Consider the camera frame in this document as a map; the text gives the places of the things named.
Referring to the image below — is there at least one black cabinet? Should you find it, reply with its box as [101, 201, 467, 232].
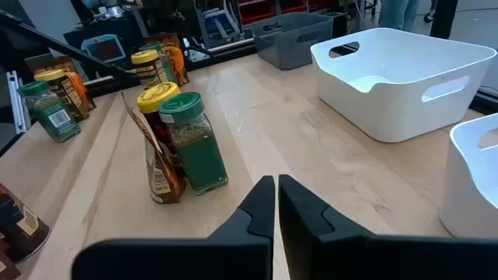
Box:
[63, 17, 135, 77]

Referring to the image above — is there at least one red storage bin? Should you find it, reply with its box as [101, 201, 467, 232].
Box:
[237, 0, 275, 25]
[279, 0, 308, 15]

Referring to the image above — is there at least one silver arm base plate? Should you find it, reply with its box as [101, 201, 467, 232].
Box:
[185, 48, 212, 63]

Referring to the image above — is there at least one yellow-lid seasoning jar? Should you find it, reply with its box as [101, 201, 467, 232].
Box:
[135, 81, 187, 180]
[130, 49, 169, 89]
[33, 68, 91, 124]
[0, 182, 51, 264]

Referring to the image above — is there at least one blue-framed screen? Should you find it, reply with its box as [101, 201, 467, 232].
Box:
[81, 33, 126, 64]

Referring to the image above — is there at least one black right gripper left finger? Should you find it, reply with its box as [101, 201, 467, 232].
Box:
[71, 174, 276, 280]

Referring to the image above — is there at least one grey plastic bin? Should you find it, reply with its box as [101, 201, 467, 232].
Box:
[251, 11, 335, 71]

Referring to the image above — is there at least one silver aluminium extrusion piece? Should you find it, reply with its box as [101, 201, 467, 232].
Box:
[6, 69, 32, 135]

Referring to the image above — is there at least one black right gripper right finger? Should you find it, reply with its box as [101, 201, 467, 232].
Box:
[277, 173, 498, 280]

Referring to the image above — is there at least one white plastic bin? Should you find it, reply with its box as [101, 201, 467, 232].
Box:
[439, 112, 498, 239]
[310, 26, 498, 144]

